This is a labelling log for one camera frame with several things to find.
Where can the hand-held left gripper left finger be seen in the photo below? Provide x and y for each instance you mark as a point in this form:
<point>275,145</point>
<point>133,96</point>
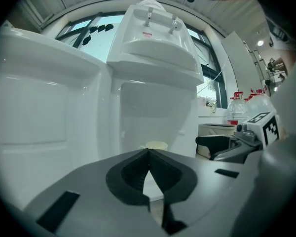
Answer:
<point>88,181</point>

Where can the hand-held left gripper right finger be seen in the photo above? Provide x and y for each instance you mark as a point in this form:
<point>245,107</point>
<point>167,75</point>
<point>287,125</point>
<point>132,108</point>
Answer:
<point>207,181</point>

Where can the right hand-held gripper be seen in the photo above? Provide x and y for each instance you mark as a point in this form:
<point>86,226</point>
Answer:
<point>269,130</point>

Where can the cream cup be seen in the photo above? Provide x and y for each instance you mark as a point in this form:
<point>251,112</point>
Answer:
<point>158,145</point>

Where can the beige waste bin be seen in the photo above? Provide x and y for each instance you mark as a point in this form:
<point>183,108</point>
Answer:
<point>212,130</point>

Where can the clear bottle red cap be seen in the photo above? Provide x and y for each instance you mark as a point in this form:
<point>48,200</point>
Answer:
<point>260,105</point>
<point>236,107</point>

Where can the person's grey shirt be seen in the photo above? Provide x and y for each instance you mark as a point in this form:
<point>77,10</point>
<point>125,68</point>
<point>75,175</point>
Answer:
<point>291,112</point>

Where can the large white cabinet appliance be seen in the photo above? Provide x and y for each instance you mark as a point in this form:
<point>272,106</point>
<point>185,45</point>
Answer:
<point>39,107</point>

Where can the white water dispenser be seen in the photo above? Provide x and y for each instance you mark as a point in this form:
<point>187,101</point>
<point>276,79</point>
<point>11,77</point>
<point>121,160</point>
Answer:
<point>153,95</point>

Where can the round ceiling light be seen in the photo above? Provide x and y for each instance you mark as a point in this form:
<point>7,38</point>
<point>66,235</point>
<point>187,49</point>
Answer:
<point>260,43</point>

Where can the dark framed window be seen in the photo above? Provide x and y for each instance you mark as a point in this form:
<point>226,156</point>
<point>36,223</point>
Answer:
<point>98,48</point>

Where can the clear water jug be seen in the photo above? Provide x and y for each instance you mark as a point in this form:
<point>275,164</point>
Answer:
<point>153,3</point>

